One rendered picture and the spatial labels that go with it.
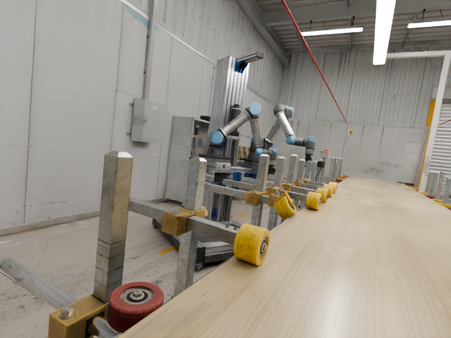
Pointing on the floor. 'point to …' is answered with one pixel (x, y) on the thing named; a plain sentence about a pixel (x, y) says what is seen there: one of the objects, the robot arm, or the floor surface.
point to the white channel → (435, 104)
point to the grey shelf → (186, 140)
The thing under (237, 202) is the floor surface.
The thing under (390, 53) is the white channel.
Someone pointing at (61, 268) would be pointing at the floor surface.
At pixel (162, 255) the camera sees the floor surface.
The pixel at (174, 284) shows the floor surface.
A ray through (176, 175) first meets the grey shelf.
